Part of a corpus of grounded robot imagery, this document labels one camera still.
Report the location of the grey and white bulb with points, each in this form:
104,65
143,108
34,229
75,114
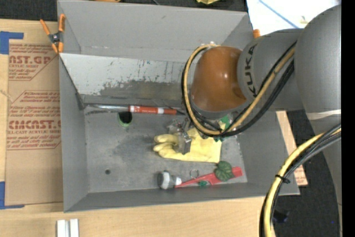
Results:
166,180

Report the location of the grey metal bin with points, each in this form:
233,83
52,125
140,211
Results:
124,27

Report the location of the green leaf-shaped toy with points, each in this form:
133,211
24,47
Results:
223,170

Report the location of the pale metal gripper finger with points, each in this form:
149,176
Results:
174,126
185,144

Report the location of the red plastic tool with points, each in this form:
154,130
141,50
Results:
205,177

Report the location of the red and white marker pen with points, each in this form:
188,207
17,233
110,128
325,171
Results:
149,110

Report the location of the yellow rubber glove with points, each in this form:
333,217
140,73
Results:
205,151

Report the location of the brown cardboard board, red print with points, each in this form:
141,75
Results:
33,163

